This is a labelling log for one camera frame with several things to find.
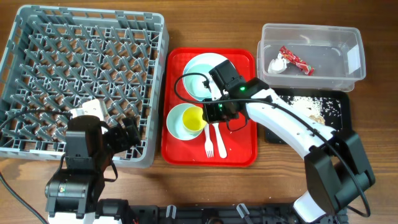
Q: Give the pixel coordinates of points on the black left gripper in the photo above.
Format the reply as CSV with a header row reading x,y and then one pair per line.
x,y
123,142

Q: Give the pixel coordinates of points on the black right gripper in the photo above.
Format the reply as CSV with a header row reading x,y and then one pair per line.
x,y
211,116

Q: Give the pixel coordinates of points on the yellow plastic cup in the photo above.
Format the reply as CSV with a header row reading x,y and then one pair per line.
x,y
192,119

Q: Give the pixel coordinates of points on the large light blue plate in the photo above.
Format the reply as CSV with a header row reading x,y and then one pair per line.
x,y
193,84

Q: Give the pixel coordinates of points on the white plastic fork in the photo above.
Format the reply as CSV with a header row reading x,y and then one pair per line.
x,y
209,149

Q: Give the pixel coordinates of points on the light green bowl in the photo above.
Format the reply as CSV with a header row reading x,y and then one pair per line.
x,y
175,125

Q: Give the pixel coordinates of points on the white napkin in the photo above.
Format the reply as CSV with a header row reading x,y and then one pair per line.
x,y
278,65

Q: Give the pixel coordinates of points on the red snack wrapper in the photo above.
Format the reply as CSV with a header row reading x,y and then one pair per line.
x,y
297,61

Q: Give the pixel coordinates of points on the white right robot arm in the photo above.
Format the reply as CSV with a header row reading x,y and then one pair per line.
x,y
337,168

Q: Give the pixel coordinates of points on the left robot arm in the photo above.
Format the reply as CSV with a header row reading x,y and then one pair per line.
x,y
73,192

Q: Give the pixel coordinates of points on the clear plastic waste bin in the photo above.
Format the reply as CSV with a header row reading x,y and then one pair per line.
x,y
322,47

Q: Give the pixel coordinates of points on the grey dishwasher rack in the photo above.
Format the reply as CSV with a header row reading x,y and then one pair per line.
x,y
57,58

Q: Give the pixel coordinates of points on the black food waste tray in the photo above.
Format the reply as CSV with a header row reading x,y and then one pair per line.
x,y
343,122

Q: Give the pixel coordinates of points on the red plastic tray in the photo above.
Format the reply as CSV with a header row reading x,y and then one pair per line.
x,y
241,144

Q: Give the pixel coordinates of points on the white plastic spoon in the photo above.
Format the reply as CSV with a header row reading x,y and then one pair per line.
x,y
221,146

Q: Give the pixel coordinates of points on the pile of rice scraps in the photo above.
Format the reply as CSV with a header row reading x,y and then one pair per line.
x,y
320,109

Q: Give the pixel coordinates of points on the white label on bin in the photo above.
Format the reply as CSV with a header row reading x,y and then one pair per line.
x,y
353,59

